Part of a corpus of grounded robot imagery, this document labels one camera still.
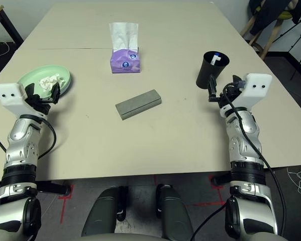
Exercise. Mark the light blue plate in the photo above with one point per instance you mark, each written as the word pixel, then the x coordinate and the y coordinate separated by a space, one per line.
pixel 67 88

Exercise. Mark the white tissue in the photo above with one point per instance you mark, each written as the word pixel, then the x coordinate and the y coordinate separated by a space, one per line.
pixel 49 81

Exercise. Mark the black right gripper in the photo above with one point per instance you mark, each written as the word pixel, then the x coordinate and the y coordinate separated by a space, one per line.
pixel 228 96

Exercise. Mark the wooden stool green seat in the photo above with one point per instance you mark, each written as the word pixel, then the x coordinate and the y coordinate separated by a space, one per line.
pixel 273 35

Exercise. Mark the black cup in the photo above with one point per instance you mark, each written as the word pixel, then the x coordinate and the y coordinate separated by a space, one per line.
pixel 209 72

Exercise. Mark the grey robot right leg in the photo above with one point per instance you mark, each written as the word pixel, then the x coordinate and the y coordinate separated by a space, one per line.
pixel 175 216

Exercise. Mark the grey robot left leg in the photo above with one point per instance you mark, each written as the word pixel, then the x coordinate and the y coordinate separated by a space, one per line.
pixel 102 216

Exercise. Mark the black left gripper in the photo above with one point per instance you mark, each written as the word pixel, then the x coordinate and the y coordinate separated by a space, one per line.
pixel 38 103

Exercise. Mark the grey glasses case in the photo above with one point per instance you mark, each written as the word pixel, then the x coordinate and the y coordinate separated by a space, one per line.
pixel 137 103

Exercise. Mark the grey robot leg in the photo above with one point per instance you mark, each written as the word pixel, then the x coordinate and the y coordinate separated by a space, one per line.
pixel 102 216
pixel 175 216

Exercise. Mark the black table base foot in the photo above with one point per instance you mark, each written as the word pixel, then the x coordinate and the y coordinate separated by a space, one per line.
pixel 221 179

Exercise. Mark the purple tissue pack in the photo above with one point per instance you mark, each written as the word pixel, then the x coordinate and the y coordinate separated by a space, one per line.
pixel 125 62

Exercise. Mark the black tripod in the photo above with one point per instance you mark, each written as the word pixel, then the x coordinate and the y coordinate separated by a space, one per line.
pixel 297 32

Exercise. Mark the blue capped white marker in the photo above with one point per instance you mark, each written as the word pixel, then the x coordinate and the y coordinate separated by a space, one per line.
pixel 215 57

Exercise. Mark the light green plate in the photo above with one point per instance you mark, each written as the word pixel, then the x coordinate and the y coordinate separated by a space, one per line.
pixel 34 75

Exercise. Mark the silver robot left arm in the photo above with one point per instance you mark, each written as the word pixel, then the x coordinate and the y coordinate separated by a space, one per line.
pixel 22 140

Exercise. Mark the black capped white marker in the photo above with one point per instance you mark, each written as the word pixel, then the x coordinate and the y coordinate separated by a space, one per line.
pixel 215 61

